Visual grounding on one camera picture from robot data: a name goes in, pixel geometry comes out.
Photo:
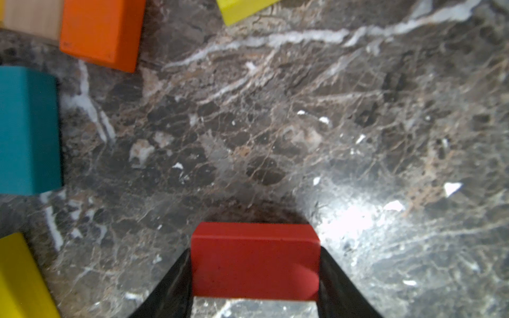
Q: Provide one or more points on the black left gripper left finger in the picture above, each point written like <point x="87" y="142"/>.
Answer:
<point x="173" y="296"/>

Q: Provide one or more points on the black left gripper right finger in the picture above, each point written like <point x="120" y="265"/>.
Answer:
<point x="338" y="296"/>

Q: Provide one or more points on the red block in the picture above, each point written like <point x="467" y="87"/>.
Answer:
<point x="255" y="261"/>

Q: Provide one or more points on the yellow block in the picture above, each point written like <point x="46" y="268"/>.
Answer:
<point x="23" y="290"/>

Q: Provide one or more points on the teal block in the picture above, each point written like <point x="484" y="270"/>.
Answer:
<point x="30" y="132"/>

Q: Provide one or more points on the orange block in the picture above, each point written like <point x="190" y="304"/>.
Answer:
<point x="103" y="32"/>

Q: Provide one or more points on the yellow-green long block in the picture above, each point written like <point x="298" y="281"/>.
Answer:
<point x="233" y="11"/>

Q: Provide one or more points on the natural wood short block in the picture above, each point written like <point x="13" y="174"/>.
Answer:
<point x="38" y="18"/>

